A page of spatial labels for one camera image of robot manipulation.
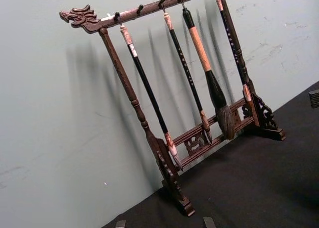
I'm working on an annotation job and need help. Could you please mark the large brush with tan handle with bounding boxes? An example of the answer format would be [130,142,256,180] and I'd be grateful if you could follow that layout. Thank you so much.
[182,7,235,141]

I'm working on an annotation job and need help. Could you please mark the black table cloth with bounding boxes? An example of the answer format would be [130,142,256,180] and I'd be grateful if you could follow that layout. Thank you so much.
[98,80,319,228]

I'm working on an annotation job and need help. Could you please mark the slim black brush, printed handle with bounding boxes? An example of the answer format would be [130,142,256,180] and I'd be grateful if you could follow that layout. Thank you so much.
[163,12,213,144]

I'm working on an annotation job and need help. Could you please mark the slim black brush, white dots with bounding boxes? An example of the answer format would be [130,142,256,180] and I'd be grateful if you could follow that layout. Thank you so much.
[215,0,252,103]

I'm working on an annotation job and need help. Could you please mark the slim black brush, white label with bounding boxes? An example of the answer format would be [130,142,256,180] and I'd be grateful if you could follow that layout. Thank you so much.
[119,24,184,172]

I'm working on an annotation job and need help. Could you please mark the dark carved wooden brush rack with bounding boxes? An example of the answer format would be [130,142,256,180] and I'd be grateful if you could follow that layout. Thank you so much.
[59,0,286,217]

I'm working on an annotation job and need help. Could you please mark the plain pale wall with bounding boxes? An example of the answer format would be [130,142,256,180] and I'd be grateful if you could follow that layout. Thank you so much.
[0,0,319,228]

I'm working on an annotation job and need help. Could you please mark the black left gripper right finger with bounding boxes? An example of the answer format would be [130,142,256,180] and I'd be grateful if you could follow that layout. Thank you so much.
[202,216,218,228]

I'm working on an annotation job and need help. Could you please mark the black ribbed block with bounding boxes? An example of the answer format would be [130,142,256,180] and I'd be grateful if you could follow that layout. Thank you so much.
[308,89,319,109]

